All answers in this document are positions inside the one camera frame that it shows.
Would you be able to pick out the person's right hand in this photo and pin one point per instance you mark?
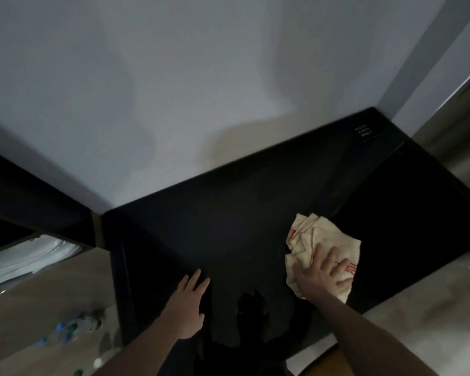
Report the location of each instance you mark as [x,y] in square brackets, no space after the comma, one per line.
[317,278]

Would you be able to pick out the cluster of plastic bottles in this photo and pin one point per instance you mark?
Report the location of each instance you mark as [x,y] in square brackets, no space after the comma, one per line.
[72,328]

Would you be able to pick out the white plastic sheet pile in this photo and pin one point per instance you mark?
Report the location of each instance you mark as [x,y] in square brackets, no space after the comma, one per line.
[27,260]

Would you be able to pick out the person's right little finger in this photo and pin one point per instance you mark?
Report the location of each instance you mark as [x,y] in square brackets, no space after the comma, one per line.
[344,285]

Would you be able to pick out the cream cloth with red print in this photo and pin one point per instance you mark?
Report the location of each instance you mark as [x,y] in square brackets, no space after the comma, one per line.
[317,232]

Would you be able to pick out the person's right forearm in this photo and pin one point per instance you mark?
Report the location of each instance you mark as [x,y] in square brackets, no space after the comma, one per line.
[368,336]

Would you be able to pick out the person's left hand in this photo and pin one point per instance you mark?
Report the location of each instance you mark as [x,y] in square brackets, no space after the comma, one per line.
[182,311]

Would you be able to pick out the person's right thumb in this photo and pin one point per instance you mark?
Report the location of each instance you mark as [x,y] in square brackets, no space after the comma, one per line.
[297,273]

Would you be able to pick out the person's left forearm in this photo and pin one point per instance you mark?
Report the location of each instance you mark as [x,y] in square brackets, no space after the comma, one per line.
[141,350]

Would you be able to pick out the person's right middle finger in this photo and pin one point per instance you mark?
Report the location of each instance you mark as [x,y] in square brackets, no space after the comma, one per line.
[332,259]

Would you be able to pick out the person's left thumb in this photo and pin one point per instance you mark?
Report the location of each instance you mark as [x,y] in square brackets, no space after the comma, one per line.
[201,321]

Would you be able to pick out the black refrigerator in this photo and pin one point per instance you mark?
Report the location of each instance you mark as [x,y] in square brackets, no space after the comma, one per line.
[258,215]

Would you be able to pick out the black cabinet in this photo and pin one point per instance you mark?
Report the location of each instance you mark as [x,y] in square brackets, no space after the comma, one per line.
[27,191]

